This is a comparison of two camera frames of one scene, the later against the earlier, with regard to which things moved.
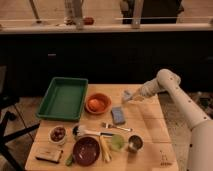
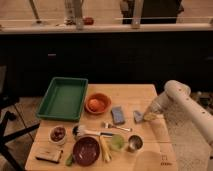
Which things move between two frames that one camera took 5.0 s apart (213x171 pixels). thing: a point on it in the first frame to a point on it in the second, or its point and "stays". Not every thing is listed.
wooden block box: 51,154 stays
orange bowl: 98,103 stays
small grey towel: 127,95 to 138,117
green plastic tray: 64,99 stays
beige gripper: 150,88 to 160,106
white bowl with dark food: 57,134 stays
